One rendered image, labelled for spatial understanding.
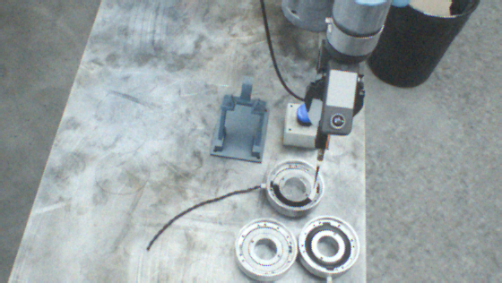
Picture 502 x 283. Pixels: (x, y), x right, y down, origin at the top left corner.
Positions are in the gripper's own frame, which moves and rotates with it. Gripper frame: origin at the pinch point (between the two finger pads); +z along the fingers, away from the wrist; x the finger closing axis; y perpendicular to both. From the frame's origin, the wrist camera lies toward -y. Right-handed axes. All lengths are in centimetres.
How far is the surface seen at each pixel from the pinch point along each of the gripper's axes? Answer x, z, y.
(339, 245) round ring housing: -5.6, 10.2, -17.2
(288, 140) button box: 5.4, 11.1, 3.3
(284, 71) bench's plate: 7.9, 13.1, 21.9
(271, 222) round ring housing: 6.6, 9.7, -15.1
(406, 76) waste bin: -41, 86, 90
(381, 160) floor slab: -34, 93, 55
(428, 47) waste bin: -43, 68, 89
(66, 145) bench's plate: 46.9, 12.9, -4.6
